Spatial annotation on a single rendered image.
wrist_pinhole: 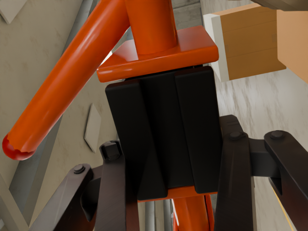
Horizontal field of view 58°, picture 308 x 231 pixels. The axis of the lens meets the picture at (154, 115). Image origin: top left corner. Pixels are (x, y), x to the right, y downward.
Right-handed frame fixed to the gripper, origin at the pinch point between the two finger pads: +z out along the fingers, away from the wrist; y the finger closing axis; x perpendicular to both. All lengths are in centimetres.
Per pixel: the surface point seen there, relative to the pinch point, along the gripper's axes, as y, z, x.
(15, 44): -278, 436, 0
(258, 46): 42, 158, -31
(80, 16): -264, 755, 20
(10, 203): -191, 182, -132
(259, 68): 41, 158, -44
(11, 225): -196, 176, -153
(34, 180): -242, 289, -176
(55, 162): -279, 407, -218
